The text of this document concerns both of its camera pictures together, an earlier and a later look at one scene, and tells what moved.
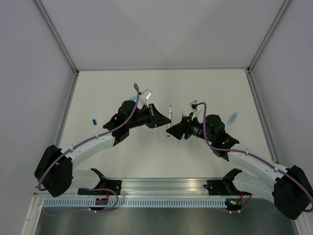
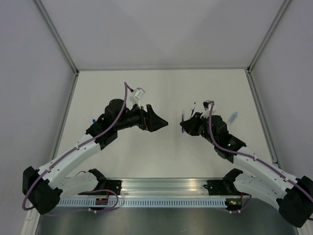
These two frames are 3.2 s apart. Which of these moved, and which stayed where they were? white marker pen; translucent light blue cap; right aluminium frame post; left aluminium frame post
Moved: white marker pen
Stayed: right aluminium frame post; translucent light blue cap; left aluminium frame post
